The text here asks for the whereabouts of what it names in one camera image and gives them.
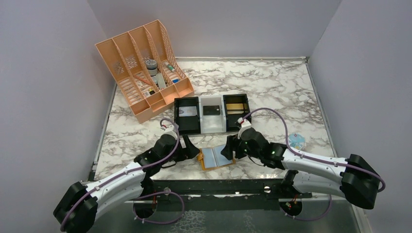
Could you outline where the light blue card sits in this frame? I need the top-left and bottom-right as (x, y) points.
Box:
(202, 146), (233, 169)

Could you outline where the tan leather card holder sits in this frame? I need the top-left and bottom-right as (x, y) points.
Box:
(196, 145), (237, 171)

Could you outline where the white silver card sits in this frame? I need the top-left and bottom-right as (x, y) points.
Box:
(178, 106), (197, 117)

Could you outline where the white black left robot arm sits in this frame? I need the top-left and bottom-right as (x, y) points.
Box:
(53, 134), (200, 233)

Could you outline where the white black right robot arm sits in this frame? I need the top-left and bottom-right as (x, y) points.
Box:
(221, 128), (384, 210)

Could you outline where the gold credit card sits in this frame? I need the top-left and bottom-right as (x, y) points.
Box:
(226, 103), (246, 115)

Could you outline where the black credit card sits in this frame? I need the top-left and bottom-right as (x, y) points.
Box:
(203, 105), (221, 116)

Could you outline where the black right tray bin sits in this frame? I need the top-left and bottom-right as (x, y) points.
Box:
(223, 94), (250, 132)

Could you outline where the black tray bin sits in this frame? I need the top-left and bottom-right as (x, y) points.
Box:
(174, 97), (201, 135)
(223, 94), (250, 132)

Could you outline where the black left tray bin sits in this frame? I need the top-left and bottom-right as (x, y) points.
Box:
(174, 97), (201, 135)

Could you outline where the clear blue packaged item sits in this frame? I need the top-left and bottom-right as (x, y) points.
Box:
(288, 133), (306, 150)

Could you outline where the grey round jar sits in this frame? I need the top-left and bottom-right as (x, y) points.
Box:
(145, 59), (158, 76)

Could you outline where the peach plastic desk organizer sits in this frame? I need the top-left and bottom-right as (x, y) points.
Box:
(95, 20), (194, 123)

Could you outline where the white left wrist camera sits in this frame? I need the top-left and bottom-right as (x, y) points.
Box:
(161, 125), (179, 137)

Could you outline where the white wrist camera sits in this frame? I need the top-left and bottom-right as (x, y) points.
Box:
(237, 117), (252, 139)
(161, 125), (179, 137)

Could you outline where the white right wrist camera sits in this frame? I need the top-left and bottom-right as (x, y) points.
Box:
(237, 117), (252, 139)

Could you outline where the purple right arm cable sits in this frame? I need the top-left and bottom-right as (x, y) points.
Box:
(238, 107), (386, 222)

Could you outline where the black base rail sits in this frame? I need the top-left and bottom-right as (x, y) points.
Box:
(133, 179), (312, 214)

